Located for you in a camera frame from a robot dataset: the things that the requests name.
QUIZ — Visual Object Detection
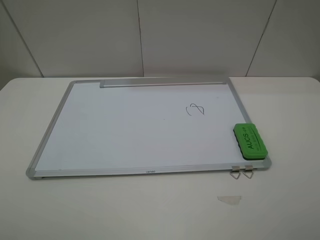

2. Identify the green whiteboard eraser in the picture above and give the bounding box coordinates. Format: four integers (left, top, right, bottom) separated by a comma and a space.
233, 123, 268, 161

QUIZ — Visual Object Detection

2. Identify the black handwriting mark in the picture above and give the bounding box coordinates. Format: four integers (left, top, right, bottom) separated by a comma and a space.
185, 103, 205, 116

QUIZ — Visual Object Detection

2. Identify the aluminium framed whiteboard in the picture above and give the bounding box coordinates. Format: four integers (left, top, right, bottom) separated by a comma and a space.
26, 76, 272, 180

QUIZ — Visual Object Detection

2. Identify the left metal hanging clip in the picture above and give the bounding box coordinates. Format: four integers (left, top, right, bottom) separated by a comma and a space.
230, 166, 241, 180

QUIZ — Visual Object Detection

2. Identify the metal hanging clip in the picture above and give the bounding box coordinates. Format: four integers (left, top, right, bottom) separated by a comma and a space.
230, 166, 241, 180
243, 165, 254, 179

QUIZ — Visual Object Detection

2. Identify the right metal hanging clip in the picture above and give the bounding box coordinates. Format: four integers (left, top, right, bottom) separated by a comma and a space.
243, 165, 254, 179

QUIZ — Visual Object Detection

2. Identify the clear tape piece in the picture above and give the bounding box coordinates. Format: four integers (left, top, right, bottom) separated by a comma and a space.
217, 195, 242, 206

